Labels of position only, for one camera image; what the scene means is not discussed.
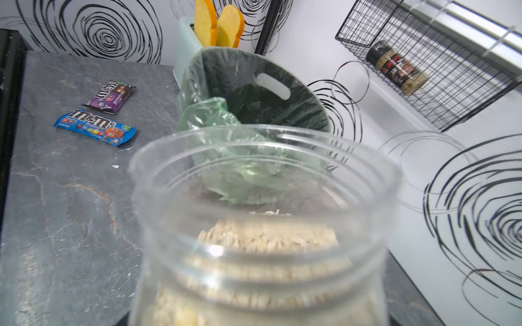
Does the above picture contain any mint green toaster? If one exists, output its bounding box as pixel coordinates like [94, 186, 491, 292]
[173, 16, 203, 86]

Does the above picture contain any small jar in basket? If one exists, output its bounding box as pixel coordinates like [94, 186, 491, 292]
[366, 40, 428, 96]

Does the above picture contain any toast slice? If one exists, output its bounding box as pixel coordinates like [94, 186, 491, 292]
[216, 5, 245, 48]
[194, 0, 218, 47]

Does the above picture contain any aluminium wall rail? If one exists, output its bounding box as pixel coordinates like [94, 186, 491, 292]
[398, 1, 521, 81]

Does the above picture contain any oatmeal jar clear plastic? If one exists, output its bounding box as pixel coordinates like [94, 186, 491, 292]
[129, 125, 402, 325]

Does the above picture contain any purple candy bar wrapper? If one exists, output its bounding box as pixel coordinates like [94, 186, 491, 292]
[84, 80, 136, 115]

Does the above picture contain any blue m&m's candy bag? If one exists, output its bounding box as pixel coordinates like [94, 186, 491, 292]
[54, 109, 137, 146]

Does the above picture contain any front toast slice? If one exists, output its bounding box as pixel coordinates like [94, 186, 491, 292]
[194, 0, 218, 47]

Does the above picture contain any black wire wall basket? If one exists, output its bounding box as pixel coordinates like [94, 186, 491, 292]
[336, 1, 521, 131]

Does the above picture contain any rear toast slice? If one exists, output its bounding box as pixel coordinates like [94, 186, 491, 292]
[216, 5, 245, 48]

